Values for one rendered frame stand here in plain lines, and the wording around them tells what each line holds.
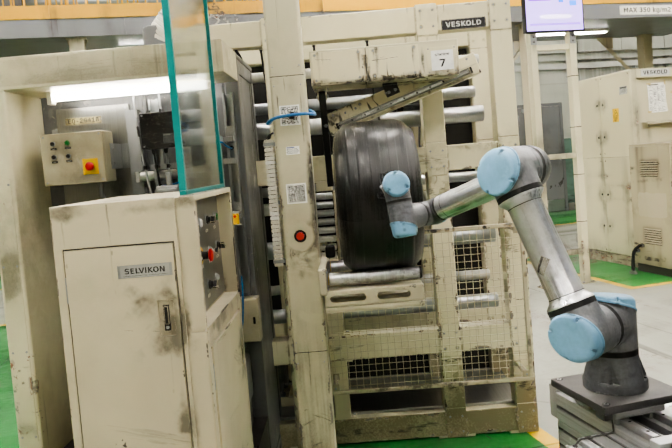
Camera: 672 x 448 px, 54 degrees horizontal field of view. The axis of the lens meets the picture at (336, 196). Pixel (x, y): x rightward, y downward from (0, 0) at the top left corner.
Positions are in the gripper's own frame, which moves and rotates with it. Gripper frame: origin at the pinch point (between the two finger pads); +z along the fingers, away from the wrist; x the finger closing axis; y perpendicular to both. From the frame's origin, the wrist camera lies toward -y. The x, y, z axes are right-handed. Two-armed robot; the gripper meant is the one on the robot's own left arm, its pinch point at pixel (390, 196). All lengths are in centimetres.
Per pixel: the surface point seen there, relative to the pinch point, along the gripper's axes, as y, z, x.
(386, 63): 56, 42, -5
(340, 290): -31.5, 15.6, 19.3
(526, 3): 181, 358, -156
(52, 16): 241, 462, 316
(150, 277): -19, -44, 69
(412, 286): -31.8, 15.3, -6.5
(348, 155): 15.7, 5.2, 13.0
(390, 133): 23.0, 10.1, -2.4
